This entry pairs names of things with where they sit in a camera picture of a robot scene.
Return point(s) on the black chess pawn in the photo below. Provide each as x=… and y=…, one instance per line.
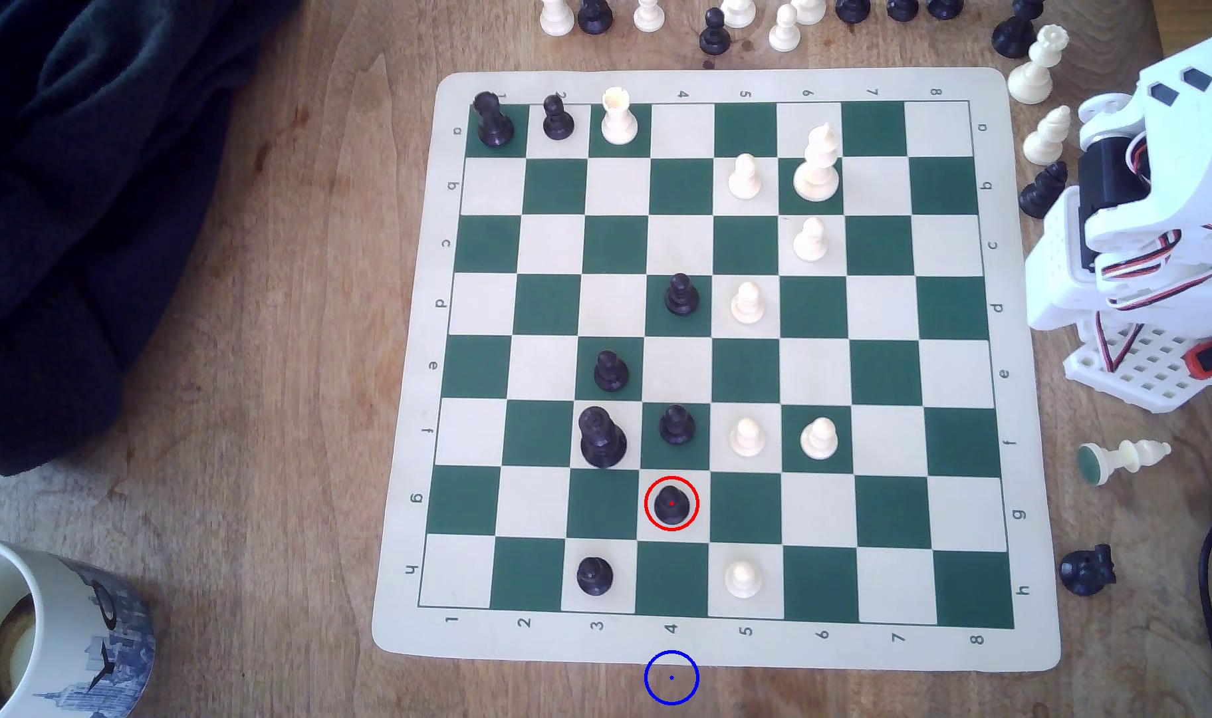
x=681, y=297
x=714, y=38
x=611, y=374
x=595, y=16
x=671, y=506
x=677, y=427
x=594, y=576
x=558, y=122

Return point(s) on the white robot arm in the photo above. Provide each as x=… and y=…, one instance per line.
x=1194, y=135

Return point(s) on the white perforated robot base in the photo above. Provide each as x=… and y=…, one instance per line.
x=1154, y=376

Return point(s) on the white chess pawn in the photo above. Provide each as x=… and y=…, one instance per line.
x=747, y=304
x=746, y=439
x=650, y=15
x=556, y=17
x=819, y=440
x=811, y=242
x=784, y=35
x=742, y=579
x=744, y=179

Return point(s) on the white chess rook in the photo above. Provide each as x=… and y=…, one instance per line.
x=619, y=122

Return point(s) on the green and cream chess mat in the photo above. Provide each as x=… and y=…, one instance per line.
x=880, y=499

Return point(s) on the white chess piece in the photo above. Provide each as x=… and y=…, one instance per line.
x=808, y=9
x=737, y=12

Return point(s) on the white chess queen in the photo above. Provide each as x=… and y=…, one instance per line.
x=1032, y=78

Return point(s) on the large black chess piece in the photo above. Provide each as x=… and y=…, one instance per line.
x=1015, y=36

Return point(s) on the toppled black chess knight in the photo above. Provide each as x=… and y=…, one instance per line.
x=1084, y=571

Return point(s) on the toppled white chess bishop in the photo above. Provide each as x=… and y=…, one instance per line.
x=1124, y=460

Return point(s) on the black rook top left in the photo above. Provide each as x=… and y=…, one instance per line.
x=493, y=128

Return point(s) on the dark navy cloth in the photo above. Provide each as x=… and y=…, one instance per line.
x=87, y=219

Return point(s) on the white mug with skyline print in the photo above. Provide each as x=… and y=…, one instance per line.
x=77, y=638

